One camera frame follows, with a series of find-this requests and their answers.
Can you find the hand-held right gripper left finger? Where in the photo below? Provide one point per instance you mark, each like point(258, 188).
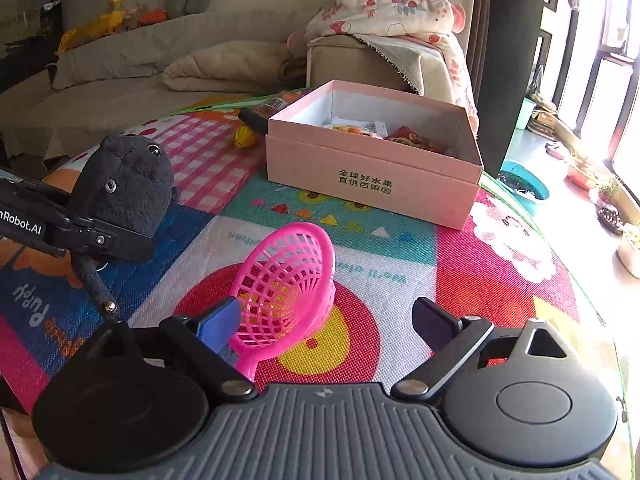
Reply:
point(220, 322)

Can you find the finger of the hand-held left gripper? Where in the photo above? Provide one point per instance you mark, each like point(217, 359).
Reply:
point(35, 190)
point(107, 242)

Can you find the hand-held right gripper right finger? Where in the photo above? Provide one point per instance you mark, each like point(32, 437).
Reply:
point(434, 324)

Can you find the black plush toy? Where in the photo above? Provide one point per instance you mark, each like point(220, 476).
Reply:
point(125, 185)

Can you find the pink plastic basket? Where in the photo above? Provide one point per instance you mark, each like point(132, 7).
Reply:
point(287, 280)

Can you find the pink cardboard box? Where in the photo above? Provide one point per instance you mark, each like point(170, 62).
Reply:
point(365, 170)

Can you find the yellow toy fruit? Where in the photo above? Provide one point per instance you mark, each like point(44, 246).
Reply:
point(243, 136)

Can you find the colourful play mat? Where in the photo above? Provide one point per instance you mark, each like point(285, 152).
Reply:
point(410, 270)

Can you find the beige sofa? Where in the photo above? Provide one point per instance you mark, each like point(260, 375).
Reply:
point(115, 95)

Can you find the dark glass cabinet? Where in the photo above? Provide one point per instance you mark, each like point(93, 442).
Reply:
point(30, 45)

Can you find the teal basin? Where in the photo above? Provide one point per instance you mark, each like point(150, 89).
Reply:
point(525, 182)

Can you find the yellow plush toy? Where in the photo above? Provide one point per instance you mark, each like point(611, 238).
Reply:
point(102, 22)

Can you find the red snack packet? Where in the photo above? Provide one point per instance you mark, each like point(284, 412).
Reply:
point(417, 141)

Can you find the brown plush toy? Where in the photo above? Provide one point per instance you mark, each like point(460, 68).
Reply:
point(134, 16)

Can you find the dark plant pot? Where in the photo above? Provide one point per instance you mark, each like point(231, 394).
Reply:
point(609, 217)

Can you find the white plant pot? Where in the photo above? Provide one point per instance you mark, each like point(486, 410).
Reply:
point(630, 255)

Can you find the pink plant pot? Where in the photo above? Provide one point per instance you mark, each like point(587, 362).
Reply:
point(581, 175)

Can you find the orange plush toy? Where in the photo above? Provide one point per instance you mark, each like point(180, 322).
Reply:
point(152, 16)

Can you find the beige folded blanket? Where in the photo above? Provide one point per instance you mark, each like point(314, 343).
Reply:
point(225, 67)

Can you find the white snack packet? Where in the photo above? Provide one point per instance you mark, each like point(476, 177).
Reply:
point(345, 122)

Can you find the green plastic bucket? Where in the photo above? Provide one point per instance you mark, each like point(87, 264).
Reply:
point(524, 114)

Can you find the grey cloth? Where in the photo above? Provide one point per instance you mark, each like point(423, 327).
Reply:
point(410, 60)

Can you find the dark curtain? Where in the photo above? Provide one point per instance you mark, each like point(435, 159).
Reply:
point(510, 60)

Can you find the floral quilt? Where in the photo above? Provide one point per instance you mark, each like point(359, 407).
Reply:
point(390, 10)

